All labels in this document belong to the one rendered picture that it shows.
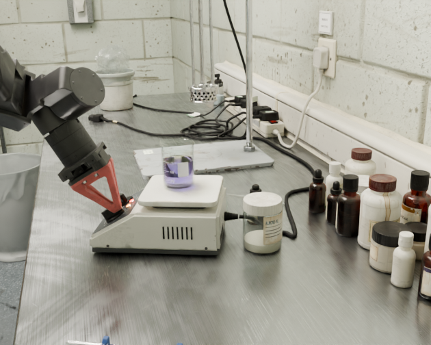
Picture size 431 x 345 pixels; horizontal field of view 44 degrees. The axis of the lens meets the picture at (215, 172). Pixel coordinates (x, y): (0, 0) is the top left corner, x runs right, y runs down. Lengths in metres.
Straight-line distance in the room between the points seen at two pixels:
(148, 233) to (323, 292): 0.27
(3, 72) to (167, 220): 0.30
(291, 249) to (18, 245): 1.83
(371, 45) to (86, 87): 0.61
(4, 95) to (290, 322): 0.46
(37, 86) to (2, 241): 1.79
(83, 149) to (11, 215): 1.67
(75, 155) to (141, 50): 2.46
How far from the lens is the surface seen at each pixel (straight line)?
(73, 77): 0.75
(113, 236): 0.82
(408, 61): 1.03
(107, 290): 0.75
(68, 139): 0.80
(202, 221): 0.78
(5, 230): 2.49
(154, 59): 3.25
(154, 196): 0.80
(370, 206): 0.82
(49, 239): 0.92
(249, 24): 1.23
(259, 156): 1.24
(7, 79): 0.74
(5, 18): 3.21
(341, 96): 1.25
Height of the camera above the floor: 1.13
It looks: 19 degrees down
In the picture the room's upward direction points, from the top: 1 degrees counter-clockwise
